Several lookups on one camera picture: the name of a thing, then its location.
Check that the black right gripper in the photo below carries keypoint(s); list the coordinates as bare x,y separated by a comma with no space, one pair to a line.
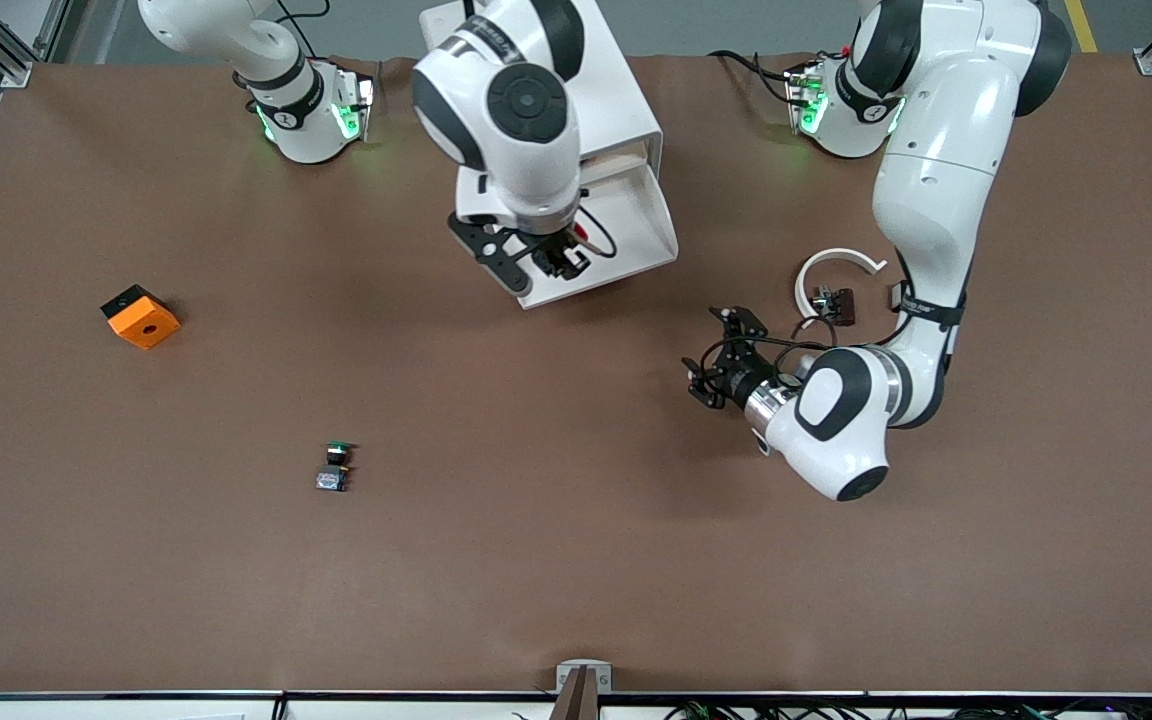
557,257

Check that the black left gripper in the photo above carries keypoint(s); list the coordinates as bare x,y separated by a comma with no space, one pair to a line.
735,384

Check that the white beige drawer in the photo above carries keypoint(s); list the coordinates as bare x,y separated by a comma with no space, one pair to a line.
636,220
621,155

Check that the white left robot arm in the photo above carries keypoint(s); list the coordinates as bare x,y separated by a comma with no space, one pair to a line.
936,180

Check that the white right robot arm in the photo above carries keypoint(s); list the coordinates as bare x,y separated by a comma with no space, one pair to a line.
526,150

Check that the white drawer cabinet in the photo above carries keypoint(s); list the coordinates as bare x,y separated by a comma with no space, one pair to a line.
621,90

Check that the green push button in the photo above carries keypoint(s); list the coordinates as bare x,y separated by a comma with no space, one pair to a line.
335,470

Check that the dark brown small component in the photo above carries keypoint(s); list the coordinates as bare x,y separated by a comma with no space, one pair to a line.
841,305

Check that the small black component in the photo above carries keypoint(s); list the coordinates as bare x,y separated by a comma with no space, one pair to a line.
898,297

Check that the brown table cover mat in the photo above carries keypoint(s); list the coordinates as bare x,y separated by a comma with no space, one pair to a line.
576,550

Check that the orange box with hole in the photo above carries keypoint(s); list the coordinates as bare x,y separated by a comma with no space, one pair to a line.
141,320

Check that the grey metal bracket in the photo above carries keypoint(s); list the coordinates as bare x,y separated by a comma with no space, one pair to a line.
566,672

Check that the brown tapered post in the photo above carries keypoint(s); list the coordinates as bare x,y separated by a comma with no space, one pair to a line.
578,700

